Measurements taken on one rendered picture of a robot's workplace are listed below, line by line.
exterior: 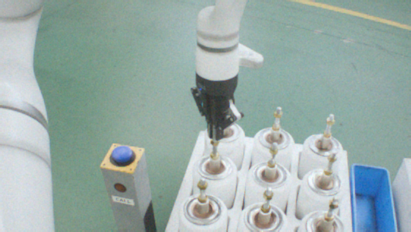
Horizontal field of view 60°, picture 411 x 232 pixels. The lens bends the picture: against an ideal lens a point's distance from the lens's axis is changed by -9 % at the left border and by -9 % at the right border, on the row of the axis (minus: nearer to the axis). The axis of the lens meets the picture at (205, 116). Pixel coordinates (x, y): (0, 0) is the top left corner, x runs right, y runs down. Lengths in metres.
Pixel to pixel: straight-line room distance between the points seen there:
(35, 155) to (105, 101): 1.22
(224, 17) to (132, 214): 0.47
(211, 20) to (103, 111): 0.91
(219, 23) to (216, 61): 0.07
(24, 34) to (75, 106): 1.09
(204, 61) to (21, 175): 0.43
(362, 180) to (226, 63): 0.63
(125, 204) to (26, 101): 0.56
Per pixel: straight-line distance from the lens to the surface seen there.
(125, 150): 0.76
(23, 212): 0.25
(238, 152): 0.91
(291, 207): 0.86
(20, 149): 0.27
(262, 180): 0.80
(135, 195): 0.79
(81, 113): 1.45
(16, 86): 0.30
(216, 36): 0.61
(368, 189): 1.16
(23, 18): 0.43
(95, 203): 1.12
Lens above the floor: 0.84
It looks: 38 degrees down
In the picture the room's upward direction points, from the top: straight up
